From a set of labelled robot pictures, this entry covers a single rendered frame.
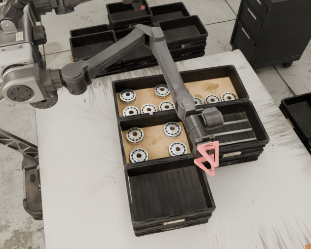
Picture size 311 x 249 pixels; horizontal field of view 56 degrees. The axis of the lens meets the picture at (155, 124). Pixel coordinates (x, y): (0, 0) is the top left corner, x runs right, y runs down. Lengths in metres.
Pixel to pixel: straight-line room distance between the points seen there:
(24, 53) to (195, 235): 1.17
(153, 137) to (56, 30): 2.49
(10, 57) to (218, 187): 1.23
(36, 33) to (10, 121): 1.83
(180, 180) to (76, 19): 2.88
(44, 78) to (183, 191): 0.88
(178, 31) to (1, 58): 1.98
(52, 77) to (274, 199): 1.32
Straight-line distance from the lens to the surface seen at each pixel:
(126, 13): 3.14
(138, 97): 1.88
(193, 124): 0.97
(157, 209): 1.52
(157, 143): 1.68
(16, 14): 1.28
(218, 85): 1.98
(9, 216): 2.63
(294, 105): 2.82
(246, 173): 1.81
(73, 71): 1.12
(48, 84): 1.15
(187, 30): 2.92
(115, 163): 1.78
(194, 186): 1.57
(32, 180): 2.39
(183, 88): 1.06
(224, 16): 4.03
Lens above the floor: 2.27
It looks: 56 degrees down
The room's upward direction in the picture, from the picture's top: straight up
